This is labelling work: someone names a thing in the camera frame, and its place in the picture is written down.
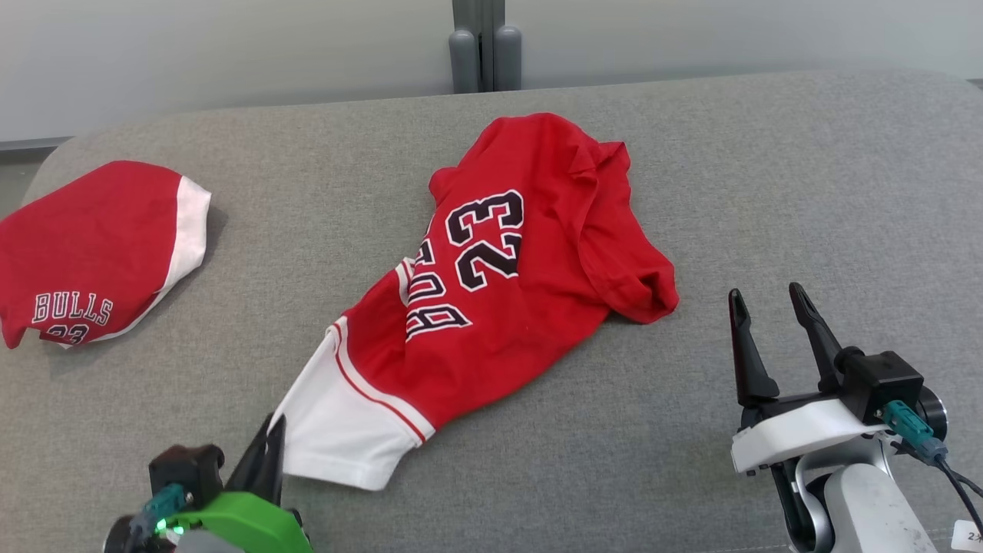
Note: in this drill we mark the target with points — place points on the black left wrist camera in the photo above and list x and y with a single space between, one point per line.
188 468

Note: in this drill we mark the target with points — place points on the red white Bulls shorts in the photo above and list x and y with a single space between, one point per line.
92 238

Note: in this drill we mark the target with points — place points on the grey metal partition post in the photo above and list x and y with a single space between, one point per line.
478 46

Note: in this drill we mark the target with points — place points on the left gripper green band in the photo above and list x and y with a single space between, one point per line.
261 526

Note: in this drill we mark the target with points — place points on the white paper tag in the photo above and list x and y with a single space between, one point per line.
969 536

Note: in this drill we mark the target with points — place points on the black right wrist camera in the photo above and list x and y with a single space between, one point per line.
883 384

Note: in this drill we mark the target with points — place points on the red jersey number 23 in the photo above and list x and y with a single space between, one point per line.
537 307

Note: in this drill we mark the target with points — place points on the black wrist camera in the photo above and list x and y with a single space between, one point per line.
883 384
188 468

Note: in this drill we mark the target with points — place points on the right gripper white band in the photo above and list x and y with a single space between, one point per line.
799 438

